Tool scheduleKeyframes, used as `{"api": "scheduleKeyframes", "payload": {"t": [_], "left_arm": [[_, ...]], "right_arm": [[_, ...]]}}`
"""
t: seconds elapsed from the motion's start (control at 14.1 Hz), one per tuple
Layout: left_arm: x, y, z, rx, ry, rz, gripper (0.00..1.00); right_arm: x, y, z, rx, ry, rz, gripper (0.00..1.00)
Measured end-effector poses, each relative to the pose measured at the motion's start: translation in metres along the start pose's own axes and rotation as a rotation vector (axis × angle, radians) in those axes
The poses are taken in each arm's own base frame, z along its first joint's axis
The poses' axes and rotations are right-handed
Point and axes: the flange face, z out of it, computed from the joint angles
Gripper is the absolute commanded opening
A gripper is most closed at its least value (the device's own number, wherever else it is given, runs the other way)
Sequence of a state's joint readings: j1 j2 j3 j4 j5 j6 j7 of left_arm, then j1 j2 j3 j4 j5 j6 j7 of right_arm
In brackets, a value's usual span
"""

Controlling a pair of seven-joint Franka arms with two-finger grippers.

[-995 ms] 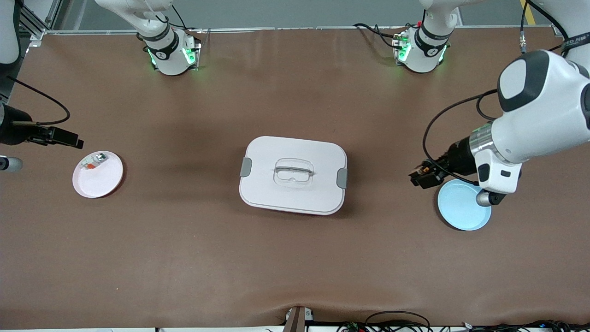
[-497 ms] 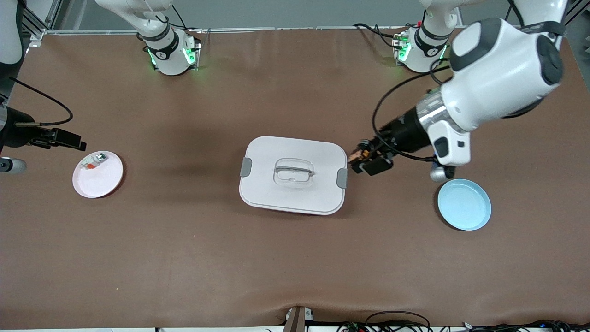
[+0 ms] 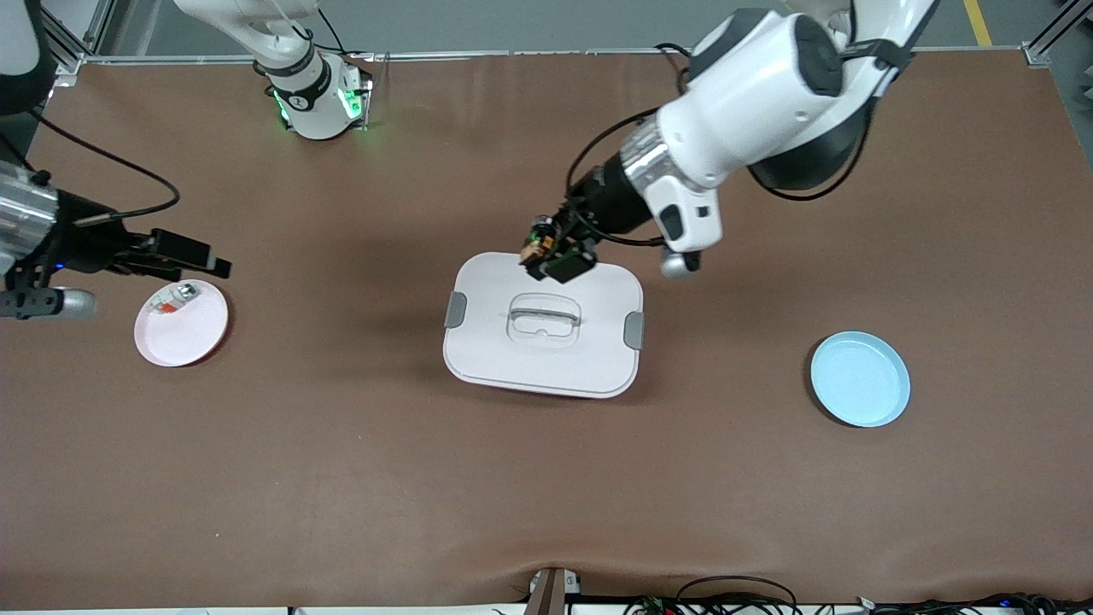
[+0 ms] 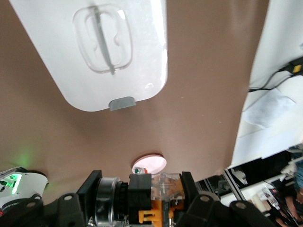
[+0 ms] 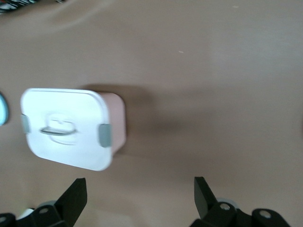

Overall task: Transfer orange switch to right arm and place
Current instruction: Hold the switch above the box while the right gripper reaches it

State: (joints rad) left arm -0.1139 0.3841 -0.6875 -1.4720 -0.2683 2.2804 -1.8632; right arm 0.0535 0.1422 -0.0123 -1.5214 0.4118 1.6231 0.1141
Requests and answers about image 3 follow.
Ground pink round plate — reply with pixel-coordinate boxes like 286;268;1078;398
134;278;230;368

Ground white lidded storage box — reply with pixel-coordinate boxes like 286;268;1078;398
442;251;646;400

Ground light blue round plate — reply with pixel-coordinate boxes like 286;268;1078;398
810;331;912;428

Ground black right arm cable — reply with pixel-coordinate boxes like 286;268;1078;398
0;109;182;226

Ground black base power cable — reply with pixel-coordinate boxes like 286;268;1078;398
654;43;697;95

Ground silver table edge rail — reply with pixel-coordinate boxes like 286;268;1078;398
81;47;1034;66

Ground aluminium frame struts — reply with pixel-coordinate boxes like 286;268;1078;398
38;0;118;74

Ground brown camera post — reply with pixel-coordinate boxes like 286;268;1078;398
523;567;568;615

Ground black cable bundle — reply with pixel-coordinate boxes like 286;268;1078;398
623;575;1093;615

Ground aluminium corner frame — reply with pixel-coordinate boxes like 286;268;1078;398
1023;0;1093;67

